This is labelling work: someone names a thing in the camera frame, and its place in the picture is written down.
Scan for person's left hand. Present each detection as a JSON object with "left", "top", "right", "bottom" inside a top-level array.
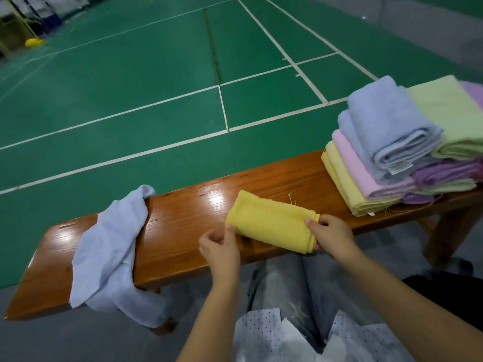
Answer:
[{"left": 197, "top": 224, "right": 243, "bottom": 293}]

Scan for person's right hand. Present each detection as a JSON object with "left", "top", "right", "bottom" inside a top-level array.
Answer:
[{"left": 304, "top": 213, "right": 365, "bottom": 265}]

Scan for pale yellow towel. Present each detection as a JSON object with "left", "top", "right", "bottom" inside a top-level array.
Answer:
[
  {"left": 320, "top": 150, "right": 360, "bottom": 216},
  {"left": 325, "top": 140, "right": 406, "bottom": 218}
]

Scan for light pink towel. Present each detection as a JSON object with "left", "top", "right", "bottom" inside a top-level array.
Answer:
[{"left": 331, "top": 129, "right": 418, "bottom": 201}]

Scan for white blue towel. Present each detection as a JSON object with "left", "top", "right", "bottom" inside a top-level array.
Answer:
[{"left": 336, "top": 108, "right": 424, "bottom": 186}]

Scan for light blue towel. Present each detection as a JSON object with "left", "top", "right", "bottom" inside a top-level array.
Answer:
[
  {"left": 68, "top": 184, "right": 173, "bottom": 330},
  {"left": 346, "top": 75, "right": 447, "bottom": 172}
]

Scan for light green striped towel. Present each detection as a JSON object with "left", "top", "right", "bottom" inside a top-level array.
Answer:
[{"left": 414, "top": 178, "right": 478, "bottom": 197}]

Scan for person's right forearm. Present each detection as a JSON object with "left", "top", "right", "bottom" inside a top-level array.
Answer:
[{"left": 342, "top": 247, "right": 483, "bottom": 362}]

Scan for person's left forearm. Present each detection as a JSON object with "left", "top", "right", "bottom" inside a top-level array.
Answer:
[{"left": 177, "top": 281, "right": 244, "bottom": 362}]

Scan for person's grey trousers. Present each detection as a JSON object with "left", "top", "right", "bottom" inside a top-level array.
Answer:
[{"left": 248, "top": 251, "right": 395, "bottom": 345}]

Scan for brown wooden bench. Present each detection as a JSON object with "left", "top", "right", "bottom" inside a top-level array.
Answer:
[{"left": 6, "top": 148, "right": 483, "bottom": 335}]

